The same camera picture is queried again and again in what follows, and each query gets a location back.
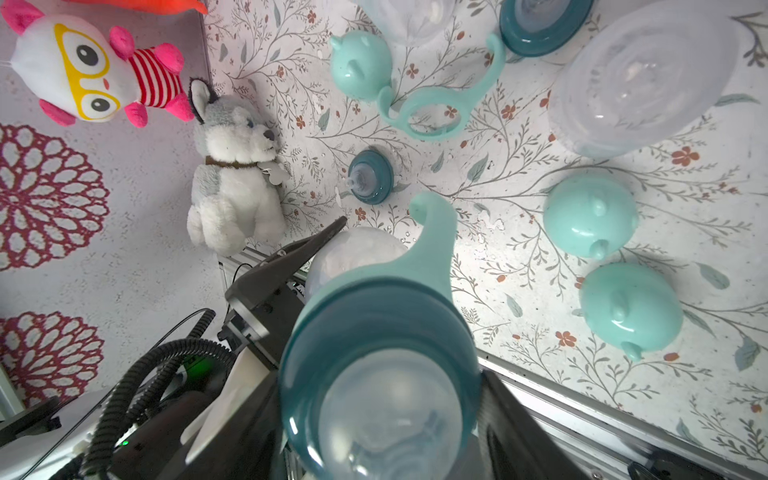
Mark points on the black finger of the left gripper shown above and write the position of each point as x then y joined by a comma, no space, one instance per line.
260,282

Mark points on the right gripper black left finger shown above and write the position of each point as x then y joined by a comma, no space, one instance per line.
245,448

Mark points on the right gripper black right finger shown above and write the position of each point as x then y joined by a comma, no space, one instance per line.
512,444

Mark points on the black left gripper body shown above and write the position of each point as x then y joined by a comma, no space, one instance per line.
262,322

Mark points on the clear baby bottle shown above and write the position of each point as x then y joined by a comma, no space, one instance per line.
350,249
643,78

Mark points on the teal nipple collar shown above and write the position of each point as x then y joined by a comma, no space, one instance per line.
370,177
379,380
534,28

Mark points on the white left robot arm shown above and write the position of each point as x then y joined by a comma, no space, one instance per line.
50,440

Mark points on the grey white husky plush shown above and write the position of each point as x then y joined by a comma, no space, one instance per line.
234,197

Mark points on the red orange plush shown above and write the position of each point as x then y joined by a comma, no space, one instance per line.
158,7

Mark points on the white plush yellow glasses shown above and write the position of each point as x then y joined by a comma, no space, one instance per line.
79,74

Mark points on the metal base rail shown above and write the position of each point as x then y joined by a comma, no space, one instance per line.
704,397

